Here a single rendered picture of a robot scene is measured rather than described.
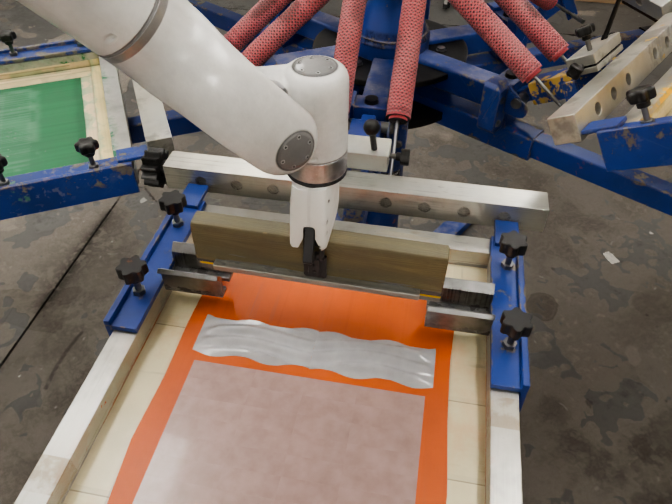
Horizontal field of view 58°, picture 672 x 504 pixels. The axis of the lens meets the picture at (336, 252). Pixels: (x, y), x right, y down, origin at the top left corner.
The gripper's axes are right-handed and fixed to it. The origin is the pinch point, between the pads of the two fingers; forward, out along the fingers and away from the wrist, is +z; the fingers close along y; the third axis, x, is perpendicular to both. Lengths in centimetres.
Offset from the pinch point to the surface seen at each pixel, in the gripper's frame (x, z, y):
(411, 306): 14.0, 13.8, -5.5
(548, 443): 61, 109, -43
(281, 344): -4.5, 13.6, 6.1
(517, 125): 33, 16, -68
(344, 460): 8.0, 14.0, 22.3
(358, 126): -0.9, 5.1, -42.6
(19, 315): -125, 110, -59
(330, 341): 2.7, 13.2, 4.4
